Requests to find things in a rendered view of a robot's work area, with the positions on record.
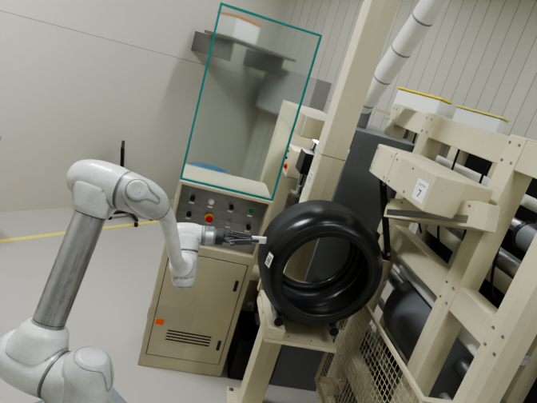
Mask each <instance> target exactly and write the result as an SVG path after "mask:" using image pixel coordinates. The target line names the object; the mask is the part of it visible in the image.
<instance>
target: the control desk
mask: <svg viewBox="0 0 537 403"><path fill-rule="evenodd" d="M272 204H273V202H272V201H270V200H265V199H262V198H256V197H252V196H249V195H245V194H239V193H235V192H232V191H228V190H222V189H218V188H215V187H212V186H205V185H202V184H198V183H194V182H188V181H185V180H181V179H180V181H179V184H178V188H177V193H176V196H175V199H174V203H173V212H174V215H175V218H176V221H177V223H180V222H188V223H195V224H198V225H206V226H214V227H215V229H224V232H229V231H230V230H233V231H237V232H242V233H250V235H251V234H252V236H258V237H262V236H263V234H264V231H265V227H266V224H267V221H268V219H269V214H270V211H271V208H272ZM258 248H259V243H252V244H251V245H230V243H226V242H223V245H215V244H214V243H213V246H208V245H199V249H198V267H197V277H196V280H195V282H194V284H193V286H192V287H191V288H190V289H177V288H176V287H175V286H174V285H173V283H172V276H171V273H170V269H169V256H168V253H167V249H166V246H165V244H164V248H163V252H162V255H161V262H160V265H159V269H158V273H157V279H156V283H155V286H154V291H153V296H152V301H151V304H150V307H149V312H148V315H147V322H146V325H145V332H144V335H143V339H142V345H141V351H140V355H139V358H138V363H137V364H138V365H144V366H149V367H155V368H161V369H171V370H176V371H182V372H188V373H198V374H204V375H209V376H214V377H220V376H221V374H222V370H223V368H224V365H225V360H226V357H227V354H228V351H229V346H230V344H231V341H232V338H233V334H234V330H235V328H236V325H237V320H238V317H239V314H240V311H241V306H242V304H243V301H244V298H245V294H246V290H247V288H248V285H249V280H250V277H251V274H252V271H253V266H254V264H255V261H256V258H257V254H258ZM156 319H162V320H164V323H163V325H159V324H155V322H156Z"/></svg>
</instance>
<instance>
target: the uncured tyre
mask: <svg viewBox="0 0 537 403"><path fill-rule="evenodd" d="M262 237H267V241H266V244H259V248H258V254H257V260H258V267H259V271H260V276H261V283H262V286H263V289H264V292H265V294H266V296H267V298H268V299H269V301H270V302H271V303H272V305H273V306H274V307H275V308H276V309H277V310H278V311H279V312H280V313H282V314H283V315H284V316H286V317H287V318H289V319H291V320H293V321H296V322H299V323H302V324H306V325H328V324H332V323H336V322H338V321H342V320H344V319H346V318H348V317H351V316H352V315H353V314H355V313H357V312H358V311H359V310H361V309H362V308H363V307H364V306H365V305H366V304H367V303H368V302H369V301H370V299H371V298H372V296H373V295H374V293H375V292H376V290H377V288H378V286H379V284H380V280H381V277H382V273H383V258H382V253H381V249H380V245H379V242H378V241H377V239H376V237H375V235H374V234H373V232H372V231H371V230H370V229H369V228H368V227H367V226H366V225H365V224H364V222H363V221H362V220H361V219H360V218H359V217H358V216H357V215H356V214H355V213H354V212H353V211H352V210H350V209H349V208H347V207H346V206H344V205H341V204H339V203H335V202H333V201H325V200H311V201H303V202H300V203H297V204H295V205H292V206H290V207H288V208H287V209H285V210H284V211H282V212H281V213H279V214H278V215H277V216H276V217H275V218H274V219H273V220H272V221H271V222H270V224H269V225H268V227H267V228H266V230H265V232H264V234H263V236H262ZM321 237H339V238H343V239H345V240H348V241H349V251H348V256H347V258H346V260H345V262H344V264H343V265H342V266H341V267H340V269H339V270H338V271H337V272H336V273H334V274H333V275H332V276H331V277H328V278H326V279H324V280H323V281H318V282H312V283H305V282H299V281H295V280H293V279H291V278H289V277H287V276H286V275H285V274H283V272H284V268H285V266H286V264H287V262H288V260H289V258H290V257H291V256H292V255H293V254H294V252H295V251H296V250H298V249H299V248H300V247H301V246H302V245H304V244H306V243H308V242H310V241H312V240H315V239H317V238H321ZM269 252H270V253H271V254H272V255H273V259H272V262H271V265H270V266H269V267H268V266H267V265H266V264H265V261H266V259H267V256H268V255H269Z"/></svg>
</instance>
